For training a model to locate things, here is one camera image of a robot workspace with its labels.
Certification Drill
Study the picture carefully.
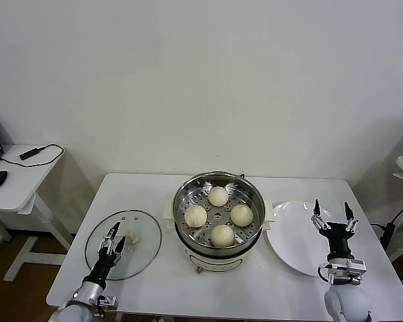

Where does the white side desk with laptop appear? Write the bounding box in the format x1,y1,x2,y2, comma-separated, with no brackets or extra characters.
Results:
0,144,75,282

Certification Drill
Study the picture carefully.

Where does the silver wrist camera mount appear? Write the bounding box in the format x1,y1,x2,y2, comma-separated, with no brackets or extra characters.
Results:
95,294,118,311
317,256,367,287

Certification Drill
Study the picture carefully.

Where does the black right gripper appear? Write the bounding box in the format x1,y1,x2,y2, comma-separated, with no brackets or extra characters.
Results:
310,199,360,258

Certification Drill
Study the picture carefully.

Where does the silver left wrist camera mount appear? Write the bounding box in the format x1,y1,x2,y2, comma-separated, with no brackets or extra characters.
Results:
95,294,118,311

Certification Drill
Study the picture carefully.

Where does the white oval plate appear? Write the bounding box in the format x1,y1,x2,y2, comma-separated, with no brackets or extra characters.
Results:
266,200,353,278

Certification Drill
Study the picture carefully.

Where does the black dongle cable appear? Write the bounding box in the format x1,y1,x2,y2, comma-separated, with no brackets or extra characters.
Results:
0,144,65,168

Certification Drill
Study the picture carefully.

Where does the black power adapter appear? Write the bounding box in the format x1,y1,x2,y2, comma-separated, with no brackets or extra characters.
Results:
380,222,396,246

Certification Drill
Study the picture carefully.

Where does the round glass pot lid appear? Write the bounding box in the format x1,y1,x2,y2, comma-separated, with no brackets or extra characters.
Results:
85,209,163,281

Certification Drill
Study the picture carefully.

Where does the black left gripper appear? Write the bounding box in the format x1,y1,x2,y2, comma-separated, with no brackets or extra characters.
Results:
84,221,126,284

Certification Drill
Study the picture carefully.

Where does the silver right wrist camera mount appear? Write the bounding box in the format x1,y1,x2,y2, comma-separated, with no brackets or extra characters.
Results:
317,256,367,287

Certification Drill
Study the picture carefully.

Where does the steel perforated steamer basket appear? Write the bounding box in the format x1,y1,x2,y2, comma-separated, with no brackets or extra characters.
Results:
173,171,266,258

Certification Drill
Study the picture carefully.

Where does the white steamed baozi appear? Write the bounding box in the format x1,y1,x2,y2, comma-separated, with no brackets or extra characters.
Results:
210,224,236,249
208,186,228,207
184,205,208,229
229,204,255,227

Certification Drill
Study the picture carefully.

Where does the black usb dongle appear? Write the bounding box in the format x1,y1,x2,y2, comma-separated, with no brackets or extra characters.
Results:
19,146,45,161

